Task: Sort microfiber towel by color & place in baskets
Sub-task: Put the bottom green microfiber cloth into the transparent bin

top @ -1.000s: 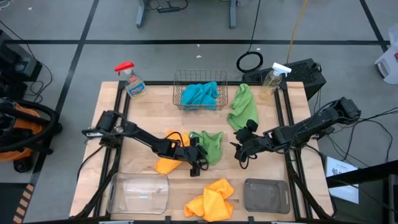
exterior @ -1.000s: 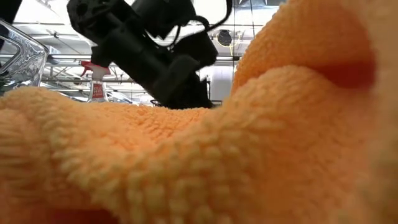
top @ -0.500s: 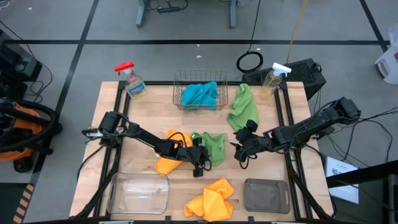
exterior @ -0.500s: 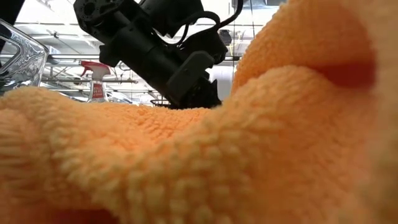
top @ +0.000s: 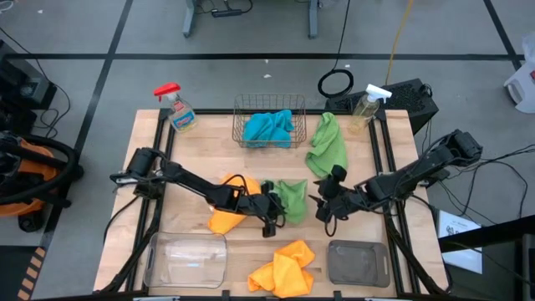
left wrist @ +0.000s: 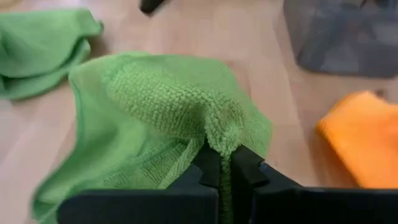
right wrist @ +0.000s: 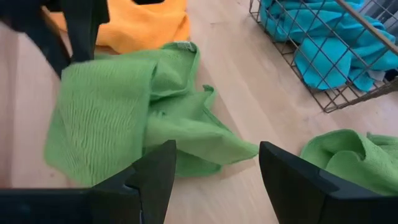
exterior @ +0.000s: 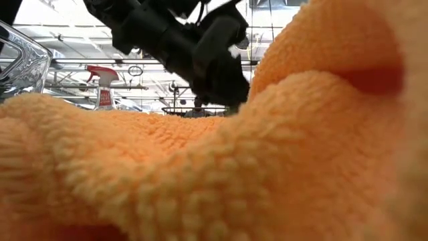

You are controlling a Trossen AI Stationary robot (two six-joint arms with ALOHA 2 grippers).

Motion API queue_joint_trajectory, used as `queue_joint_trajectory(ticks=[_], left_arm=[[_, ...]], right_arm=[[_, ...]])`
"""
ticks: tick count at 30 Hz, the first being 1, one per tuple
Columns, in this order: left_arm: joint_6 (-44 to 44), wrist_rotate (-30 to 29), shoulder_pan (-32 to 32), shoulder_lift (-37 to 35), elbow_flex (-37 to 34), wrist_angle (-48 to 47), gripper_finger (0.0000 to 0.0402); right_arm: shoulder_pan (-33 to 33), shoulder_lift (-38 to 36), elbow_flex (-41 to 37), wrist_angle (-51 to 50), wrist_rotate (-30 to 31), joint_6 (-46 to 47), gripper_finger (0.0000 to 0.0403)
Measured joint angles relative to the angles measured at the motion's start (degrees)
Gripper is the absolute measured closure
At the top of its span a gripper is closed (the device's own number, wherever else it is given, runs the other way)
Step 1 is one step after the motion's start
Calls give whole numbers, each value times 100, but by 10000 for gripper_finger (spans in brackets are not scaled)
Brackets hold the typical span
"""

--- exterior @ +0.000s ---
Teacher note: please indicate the orange microfiber towel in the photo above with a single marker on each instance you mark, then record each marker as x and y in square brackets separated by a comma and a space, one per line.
[234, 167]

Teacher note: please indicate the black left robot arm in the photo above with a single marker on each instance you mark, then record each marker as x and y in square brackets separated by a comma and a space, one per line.
[143, 30]

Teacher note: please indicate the red-trigger spray bottle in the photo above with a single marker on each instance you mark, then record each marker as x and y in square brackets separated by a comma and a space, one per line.
[105, 98]

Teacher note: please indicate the clear plastic bin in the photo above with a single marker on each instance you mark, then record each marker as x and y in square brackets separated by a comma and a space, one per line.
[30, 67]

